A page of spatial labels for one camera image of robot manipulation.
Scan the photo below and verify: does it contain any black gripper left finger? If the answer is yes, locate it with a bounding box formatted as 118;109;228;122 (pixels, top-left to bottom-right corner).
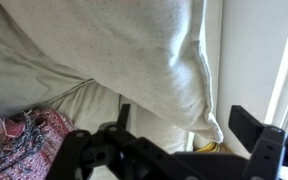
45;103;198;180

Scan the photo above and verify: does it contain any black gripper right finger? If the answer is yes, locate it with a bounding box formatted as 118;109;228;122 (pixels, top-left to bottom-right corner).
228;105;288;180

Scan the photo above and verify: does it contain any red patterned fringed blanket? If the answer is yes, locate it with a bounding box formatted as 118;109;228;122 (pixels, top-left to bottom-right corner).
0;106;78;180

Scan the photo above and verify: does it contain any beige flanged throw pillow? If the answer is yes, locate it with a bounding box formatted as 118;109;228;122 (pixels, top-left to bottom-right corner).
0;0;224;144

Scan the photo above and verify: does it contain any beige fabric couch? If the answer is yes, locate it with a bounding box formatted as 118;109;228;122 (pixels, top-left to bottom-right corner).
0;0;198;180

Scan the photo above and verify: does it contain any white framed window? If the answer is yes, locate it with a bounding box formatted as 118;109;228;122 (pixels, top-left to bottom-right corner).
263;0;288;138

